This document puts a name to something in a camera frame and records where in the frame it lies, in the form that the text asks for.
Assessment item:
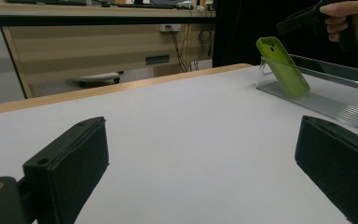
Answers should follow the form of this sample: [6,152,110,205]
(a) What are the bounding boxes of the wooden table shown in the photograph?
[0,63,254,118]

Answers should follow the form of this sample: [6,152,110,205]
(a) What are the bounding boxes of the white table board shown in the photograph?
[0,64,358,224]

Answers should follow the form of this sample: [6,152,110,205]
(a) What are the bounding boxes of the white wall socket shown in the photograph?
[159,23,183,34]

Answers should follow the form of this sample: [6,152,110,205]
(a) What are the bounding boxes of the green phone case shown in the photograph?
[255,35,311,100]

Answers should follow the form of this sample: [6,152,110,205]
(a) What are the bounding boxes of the black cables under desk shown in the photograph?
[166,24,213,74]

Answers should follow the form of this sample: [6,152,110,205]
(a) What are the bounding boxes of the black curtain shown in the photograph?
[212,0,358,73]

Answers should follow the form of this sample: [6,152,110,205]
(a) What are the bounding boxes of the black horizontal frame bar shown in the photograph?
[0,14,217,27]

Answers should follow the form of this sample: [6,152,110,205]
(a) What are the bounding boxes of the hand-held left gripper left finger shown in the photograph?
[22,116,110,224]

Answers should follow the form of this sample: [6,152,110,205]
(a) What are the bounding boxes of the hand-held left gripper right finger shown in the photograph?
[294,115,358,224]

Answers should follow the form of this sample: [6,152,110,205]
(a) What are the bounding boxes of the clear plastic tray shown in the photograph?
[255,55,358,136]

